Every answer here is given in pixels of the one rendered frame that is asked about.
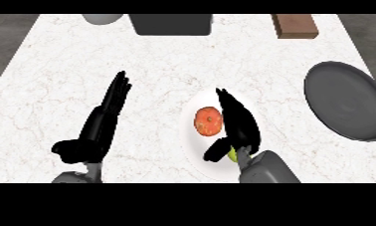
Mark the pale grey round container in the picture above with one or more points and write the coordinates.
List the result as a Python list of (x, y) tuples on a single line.
[(102, 18)]

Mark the green vegetable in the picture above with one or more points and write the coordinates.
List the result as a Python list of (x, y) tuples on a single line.
[(232, 154)]

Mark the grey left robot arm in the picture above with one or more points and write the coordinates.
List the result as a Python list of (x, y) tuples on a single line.
[(80, 174)]

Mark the dark grey pan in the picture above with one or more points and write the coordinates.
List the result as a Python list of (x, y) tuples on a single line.
[(342, 100)]

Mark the orange round squash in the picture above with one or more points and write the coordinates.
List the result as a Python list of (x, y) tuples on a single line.
[(208, 121)]

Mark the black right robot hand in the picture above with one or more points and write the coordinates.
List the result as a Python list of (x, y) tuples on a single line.
[(238, 120)]

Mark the white plate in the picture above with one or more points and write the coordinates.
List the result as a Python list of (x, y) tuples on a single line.
[(195, 150)]

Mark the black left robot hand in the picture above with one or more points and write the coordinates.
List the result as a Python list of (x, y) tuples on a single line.
[(100, 127)]

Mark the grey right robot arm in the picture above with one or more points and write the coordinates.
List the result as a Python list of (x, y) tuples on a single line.
[(264, 168)]

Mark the brown wooden block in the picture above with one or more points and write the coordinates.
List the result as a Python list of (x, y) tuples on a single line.
[(295, 26)]

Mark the dark grey box appliance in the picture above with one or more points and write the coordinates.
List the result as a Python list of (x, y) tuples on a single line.
[(171, 24)]

